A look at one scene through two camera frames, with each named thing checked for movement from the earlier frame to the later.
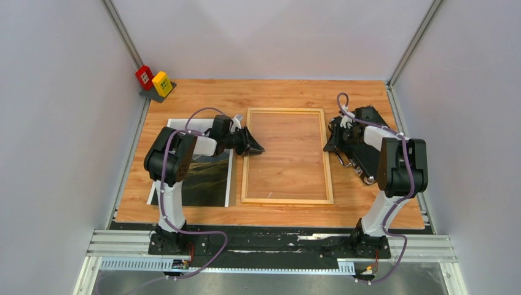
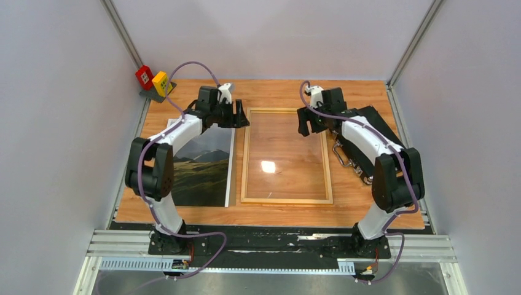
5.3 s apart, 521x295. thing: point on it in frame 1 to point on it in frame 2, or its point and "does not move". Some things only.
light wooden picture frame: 327,180 does not move
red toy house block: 145,77 does not move
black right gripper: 334,144 to 305,115
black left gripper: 250,145 to 238,120
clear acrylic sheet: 292,166 does not move
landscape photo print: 208,180 does not move
